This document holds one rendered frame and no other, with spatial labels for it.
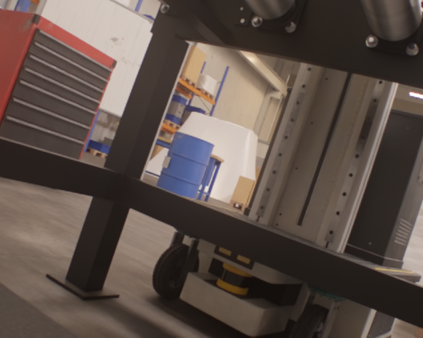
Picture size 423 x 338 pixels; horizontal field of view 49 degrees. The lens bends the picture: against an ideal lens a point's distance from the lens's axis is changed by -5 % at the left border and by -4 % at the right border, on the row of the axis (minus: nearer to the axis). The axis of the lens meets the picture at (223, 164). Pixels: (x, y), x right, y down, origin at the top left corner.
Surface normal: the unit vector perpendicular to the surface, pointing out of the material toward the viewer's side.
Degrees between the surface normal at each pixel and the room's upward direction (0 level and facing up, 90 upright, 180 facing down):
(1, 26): 90
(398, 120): 90
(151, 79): 90
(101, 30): 90
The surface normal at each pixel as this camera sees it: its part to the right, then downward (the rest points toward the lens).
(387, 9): -0.03, 0.98
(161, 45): -0.43, -0.19
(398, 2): 0.32, 0.88
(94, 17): 0.58, 0.17
